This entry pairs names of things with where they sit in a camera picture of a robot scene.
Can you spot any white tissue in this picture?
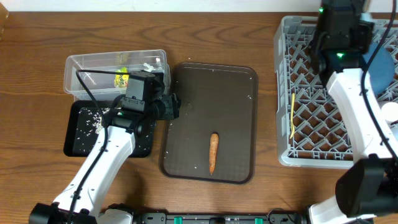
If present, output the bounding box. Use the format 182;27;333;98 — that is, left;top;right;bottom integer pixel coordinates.
143;63;164;73

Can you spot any orange carrot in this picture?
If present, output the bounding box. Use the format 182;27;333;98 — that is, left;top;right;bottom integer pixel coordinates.
209;133;220;175

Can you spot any yellow snack wrapper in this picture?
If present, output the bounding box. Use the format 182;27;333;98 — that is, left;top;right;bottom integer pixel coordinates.
114;67;129;88

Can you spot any yellow plastic spoon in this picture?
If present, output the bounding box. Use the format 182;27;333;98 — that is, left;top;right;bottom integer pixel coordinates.
289;93;295;139

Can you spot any dark blue plate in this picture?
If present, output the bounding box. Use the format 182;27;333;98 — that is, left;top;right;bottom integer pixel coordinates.
368;47;395;95

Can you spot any pink white cup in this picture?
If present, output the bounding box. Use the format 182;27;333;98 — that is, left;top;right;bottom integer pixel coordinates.
379;101;398;123

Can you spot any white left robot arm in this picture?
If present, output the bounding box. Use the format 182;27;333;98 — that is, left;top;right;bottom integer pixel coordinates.
29;93;181;224

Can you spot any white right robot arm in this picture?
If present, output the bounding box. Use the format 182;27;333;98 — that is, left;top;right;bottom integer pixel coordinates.
305;0;397;223

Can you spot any grey dishwasher rack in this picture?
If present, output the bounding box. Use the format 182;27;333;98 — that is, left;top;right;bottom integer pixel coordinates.
274;16;391;169

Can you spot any brown serving tray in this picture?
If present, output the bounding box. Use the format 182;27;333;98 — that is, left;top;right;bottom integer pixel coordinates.
159;62;258;184

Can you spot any clear plastic bin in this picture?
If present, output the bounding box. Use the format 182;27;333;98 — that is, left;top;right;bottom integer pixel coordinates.
63;49;171;101

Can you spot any white rice pile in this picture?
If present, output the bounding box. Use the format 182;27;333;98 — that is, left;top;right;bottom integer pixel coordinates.
92;111;103;134

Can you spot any black tray bin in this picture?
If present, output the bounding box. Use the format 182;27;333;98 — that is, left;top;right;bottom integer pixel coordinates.
63;100;156;158

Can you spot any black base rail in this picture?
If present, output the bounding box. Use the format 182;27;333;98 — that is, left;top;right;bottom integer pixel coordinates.
132;211;307;224

